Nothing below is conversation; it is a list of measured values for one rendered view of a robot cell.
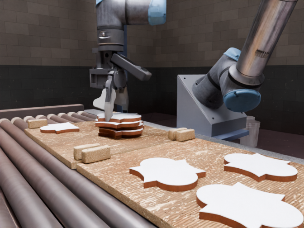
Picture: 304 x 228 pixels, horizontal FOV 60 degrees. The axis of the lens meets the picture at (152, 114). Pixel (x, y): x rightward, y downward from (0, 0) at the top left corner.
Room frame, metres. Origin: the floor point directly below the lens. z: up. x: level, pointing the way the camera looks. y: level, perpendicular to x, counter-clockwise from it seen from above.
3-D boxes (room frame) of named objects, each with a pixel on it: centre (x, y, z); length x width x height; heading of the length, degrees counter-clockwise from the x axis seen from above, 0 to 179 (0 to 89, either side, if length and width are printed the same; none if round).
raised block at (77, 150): (0.55, 0.14, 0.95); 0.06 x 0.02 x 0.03; 128
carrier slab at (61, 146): (0.78, 0.15, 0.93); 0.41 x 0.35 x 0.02; 38
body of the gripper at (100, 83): (0.77, 0.12, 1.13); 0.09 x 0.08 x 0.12; 69
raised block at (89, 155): (0.53, 0.12, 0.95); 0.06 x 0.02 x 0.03; 129
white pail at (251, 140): (3.99, -1.51, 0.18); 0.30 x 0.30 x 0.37
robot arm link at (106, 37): (0.77, 0.12, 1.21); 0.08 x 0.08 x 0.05
